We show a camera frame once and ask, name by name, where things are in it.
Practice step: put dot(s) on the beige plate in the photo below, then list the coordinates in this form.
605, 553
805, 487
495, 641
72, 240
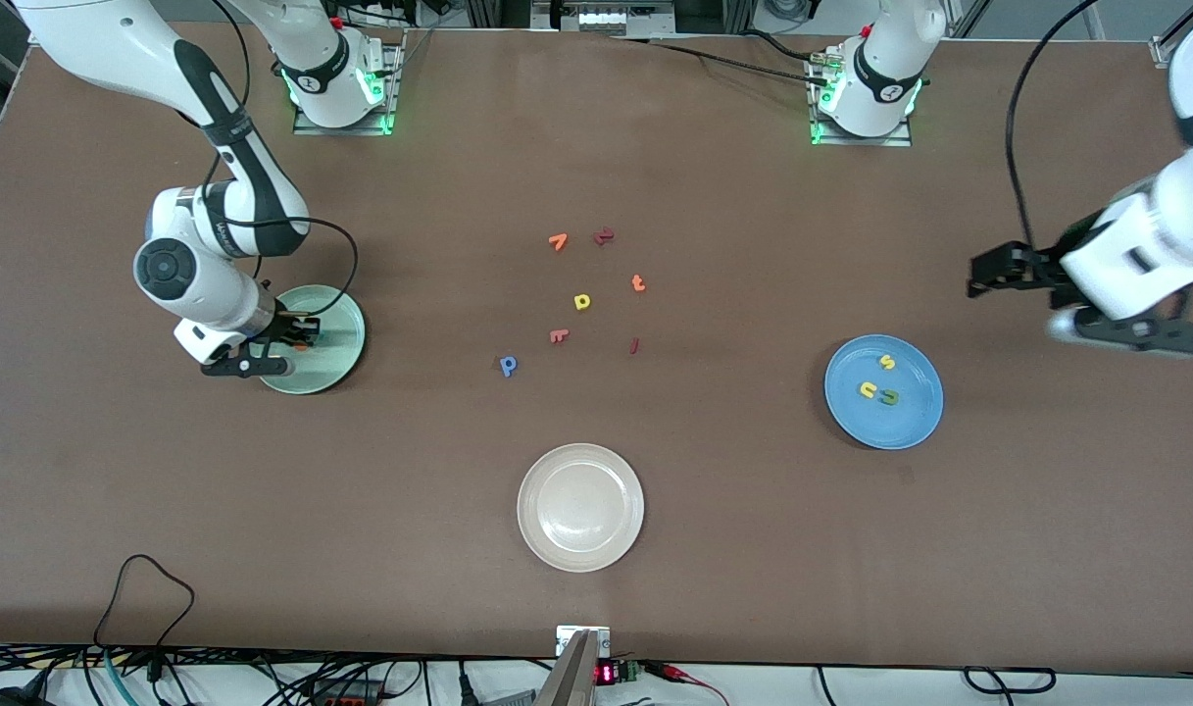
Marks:
580, 507

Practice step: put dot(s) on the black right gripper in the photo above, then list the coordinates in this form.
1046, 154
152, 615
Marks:
284, 328

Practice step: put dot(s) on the blue plate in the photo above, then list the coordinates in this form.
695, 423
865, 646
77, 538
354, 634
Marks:
900, 422

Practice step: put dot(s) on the red LED display module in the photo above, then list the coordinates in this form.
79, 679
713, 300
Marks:
606, 674

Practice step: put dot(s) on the pale green plate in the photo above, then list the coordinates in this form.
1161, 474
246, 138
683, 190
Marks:
341, 355

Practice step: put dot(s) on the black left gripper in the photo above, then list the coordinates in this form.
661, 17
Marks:
1045, 266

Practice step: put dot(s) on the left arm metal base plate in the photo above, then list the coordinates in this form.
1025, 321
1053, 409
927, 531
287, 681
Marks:
900, 140

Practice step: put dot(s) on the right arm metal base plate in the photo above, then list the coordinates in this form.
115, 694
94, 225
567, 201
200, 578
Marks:
392, 98

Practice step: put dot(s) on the aluminium corner bracket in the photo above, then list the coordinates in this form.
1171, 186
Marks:
1165, 51

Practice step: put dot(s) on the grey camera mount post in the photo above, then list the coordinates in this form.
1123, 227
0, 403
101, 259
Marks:
571, 677

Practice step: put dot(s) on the blue foam letter p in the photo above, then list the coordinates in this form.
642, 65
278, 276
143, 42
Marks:
508, 365

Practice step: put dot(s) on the grey equipment box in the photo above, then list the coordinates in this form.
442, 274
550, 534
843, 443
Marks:
601, 18

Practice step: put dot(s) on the black power plug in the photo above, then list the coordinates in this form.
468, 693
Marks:
13, 694

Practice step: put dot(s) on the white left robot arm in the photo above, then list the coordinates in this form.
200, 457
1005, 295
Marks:
1135, 255

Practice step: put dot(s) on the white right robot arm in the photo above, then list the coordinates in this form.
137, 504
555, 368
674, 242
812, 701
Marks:
96, 39

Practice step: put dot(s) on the silver camera mount plate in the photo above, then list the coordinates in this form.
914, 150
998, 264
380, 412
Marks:
566, 637

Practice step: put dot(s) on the orange foam letter v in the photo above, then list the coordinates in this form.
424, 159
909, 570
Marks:
557, 242

